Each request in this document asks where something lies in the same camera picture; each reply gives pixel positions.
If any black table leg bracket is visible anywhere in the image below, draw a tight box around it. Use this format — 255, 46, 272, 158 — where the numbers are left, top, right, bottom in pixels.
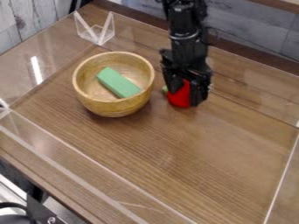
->
27, 186, 60, 224

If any black cable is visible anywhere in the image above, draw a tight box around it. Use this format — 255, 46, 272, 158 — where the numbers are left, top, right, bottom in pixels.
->
0, 201, 31, 224

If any light wooden bowl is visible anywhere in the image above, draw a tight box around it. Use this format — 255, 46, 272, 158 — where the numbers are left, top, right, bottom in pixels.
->
72, 52, 155, 117

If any green rectangular block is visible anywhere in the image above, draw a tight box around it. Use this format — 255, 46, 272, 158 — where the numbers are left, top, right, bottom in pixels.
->
96, 67, 142, 98

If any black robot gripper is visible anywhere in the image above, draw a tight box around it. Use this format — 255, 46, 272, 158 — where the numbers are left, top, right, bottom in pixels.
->
159, 37, 212, 107

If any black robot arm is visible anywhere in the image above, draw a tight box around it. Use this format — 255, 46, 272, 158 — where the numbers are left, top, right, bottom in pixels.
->
160, 0, 212, 108

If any clear acrylic corner bracket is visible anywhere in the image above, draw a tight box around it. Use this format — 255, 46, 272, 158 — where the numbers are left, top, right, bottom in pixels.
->
74, 11, 115, 46

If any red plush fruit green stem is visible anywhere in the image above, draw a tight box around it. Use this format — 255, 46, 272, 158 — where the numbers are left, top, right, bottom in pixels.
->
163, 80, 191, 108

